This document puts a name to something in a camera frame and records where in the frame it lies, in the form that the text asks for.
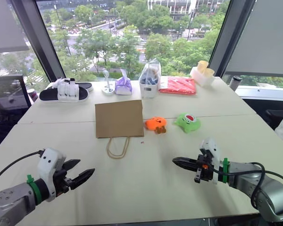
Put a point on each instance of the clear plastic bag of items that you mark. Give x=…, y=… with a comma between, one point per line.
x=151, y=73

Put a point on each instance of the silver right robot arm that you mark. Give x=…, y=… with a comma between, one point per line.
x=261, y=188

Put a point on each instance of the red packet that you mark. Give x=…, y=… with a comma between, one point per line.
x=178, y=86

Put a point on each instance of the pale yellow paper cup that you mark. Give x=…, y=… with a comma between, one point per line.
x=209, y=71
x=202, y=64

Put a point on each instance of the dark window frame post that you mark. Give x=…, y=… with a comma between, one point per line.
x=40, y=37
x=231, y=35

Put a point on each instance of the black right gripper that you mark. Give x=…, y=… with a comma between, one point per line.
x=204, y=171

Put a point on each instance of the black chair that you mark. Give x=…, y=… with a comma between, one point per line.
x=276, y=117

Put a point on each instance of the red and white can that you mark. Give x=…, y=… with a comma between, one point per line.
x=33, y=95

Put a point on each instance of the white stand with clear hook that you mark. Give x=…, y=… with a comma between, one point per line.
x=107, y=89

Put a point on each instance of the green plush toy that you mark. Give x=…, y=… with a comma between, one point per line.
x=187, y=121

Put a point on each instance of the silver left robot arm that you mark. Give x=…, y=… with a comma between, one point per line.
x=9, y=203

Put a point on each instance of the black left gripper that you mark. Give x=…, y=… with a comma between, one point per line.
x=61, y=181

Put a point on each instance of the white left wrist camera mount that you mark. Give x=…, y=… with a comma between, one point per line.
x=49, y=162

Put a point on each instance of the white rectangular cup holder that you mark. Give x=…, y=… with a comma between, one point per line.
x=201, y=77

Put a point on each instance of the purple plastic bag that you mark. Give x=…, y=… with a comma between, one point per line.
x=123, y=86

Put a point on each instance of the black monitor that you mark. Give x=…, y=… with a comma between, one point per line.
x=7, y=94

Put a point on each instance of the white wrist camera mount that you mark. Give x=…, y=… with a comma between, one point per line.
x=49, y=162
x=212, y=148

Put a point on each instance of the orange plush toy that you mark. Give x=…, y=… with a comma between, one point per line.
x=155, y=123

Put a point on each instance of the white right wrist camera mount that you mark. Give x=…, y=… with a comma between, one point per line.
x=212, y=148

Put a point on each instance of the grey tumbler with black lid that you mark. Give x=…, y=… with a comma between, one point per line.
x=234, y=83

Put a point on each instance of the grey roller blind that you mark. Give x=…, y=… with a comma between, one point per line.
x=4, y=26
x=264, y=37

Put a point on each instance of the white plastic basket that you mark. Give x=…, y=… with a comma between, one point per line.
x=149, y=90

